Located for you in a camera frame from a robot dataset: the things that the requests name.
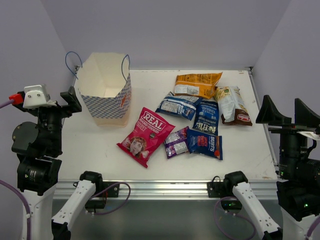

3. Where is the brown Chio snack bag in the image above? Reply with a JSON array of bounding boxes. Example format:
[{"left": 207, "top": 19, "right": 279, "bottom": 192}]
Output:
[{"left": 215, "top": 86, "right": 253, "bottom": 126}]

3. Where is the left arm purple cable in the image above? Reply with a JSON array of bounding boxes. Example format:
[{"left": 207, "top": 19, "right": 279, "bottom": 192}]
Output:
[{"left": 0, "top": 93, "right": 132, "bottom": 240}]

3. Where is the red Real crisps bag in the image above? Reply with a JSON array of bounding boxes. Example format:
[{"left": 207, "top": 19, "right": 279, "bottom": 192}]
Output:
[{"left": 116, "top": 107, "right": 175, "bottom": 168}]

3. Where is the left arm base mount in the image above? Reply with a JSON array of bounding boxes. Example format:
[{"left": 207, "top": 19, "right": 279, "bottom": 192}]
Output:
[{"left": 85, "top": 181, "right": 120, "bottom": 213}]

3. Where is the purple snack packet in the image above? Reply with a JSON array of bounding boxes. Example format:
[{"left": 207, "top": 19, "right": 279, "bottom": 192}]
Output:
[{"left": 164, "top": 126, "right": 189, "bottom": 159}]

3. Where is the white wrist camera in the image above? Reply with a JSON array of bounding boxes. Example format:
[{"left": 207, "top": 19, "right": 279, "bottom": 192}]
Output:
[
  {"left": 23, "top": 84, "right": 57, "bottom": 109},
  {"left": 298, "top": 131, "right": 320, "bottom": 141}
]

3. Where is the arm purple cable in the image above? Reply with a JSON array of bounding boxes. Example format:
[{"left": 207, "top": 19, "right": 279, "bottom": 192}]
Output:
[
  {"left": 213, "top": 196, "right": 320, "bottom": 240},
  {"left": 0, "top": 93, "right": 132, "bottom": 240}
]

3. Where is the blue checkered paper bag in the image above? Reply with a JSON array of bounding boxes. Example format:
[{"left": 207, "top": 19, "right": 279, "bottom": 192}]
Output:
[{"left": 65, "top": 51, "right": 132, "bottom": 127}]

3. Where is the orange yellow snack bag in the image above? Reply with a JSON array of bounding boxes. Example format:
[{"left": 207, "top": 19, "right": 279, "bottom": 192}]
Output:
[{"left": 173, "top": 72, "right": 223, "bottom": 99}]

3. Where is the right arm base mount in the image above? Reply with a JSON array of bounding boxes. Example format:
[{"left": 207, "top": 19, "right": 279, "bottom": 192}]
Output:
[{"left": 206, "top": 175, "right": 242, "bottom": 213}]

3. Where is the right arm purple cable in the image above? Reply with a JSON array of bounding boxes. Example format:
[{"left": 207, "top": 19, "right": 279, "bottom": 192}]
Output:
[{"left": 213, "top": 196, "right": 320, "bottom": 240}]

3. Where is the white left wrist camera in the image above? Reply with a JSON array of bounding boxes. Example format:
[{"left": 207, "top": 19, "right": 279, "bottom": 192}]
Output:
[{"left": 23, "top": 84, "right": 57, "bottom": 109}]

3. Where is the blue Burts chips bag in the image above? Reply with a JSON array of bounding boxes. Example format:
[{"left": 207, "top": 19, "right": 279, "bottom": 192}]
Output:
[{"left": 186, "top": 129, "right": 223, "bottom": 161}]

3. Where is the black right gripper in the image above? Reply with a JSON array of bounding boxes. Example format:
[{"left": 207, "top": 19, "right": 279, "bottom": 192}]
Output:
[{"left": 257, "top": 93, "right": 320, "bottom": 179}]

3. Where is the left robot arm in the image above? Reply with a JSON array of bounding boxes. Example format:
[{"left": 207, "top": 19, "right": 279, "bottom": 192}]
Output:
[{"left": 9, "top": 84, "right": 104, "bottom": 240}]

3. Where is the blue white snack bag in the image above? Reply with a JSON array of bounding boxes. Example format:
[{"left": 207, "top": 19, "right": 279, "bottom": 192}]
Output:
[{"left": 155, "top": 91, "right": 203, "bottom": 121}]

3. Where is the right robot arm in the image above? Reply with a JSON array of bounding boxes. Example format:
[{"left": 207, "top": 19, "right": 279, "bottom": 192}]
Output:
[{"left": 222, "top": 95, "right": 320, "bottom": 240}]

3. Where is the blue Kettle chips bag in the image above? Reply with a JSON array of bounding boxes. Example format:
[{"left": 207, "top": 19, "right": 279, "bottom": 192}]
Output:
[{"left": 192, "top": 100, "right": 220, "bottom": 136}]

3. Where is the aluminium rail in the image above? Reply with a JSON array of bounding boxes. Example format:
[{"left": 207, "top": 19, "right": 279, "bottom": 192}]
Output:
[{"left": 53, "top": 179, "right": 285, "bottom": 201}]

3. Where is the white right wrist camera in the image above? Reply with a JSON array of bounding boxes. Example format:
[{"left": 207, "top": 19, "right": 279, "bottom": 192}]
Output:
[{"left": 298, "top": 131, "right": 320, "bottom": 141}]

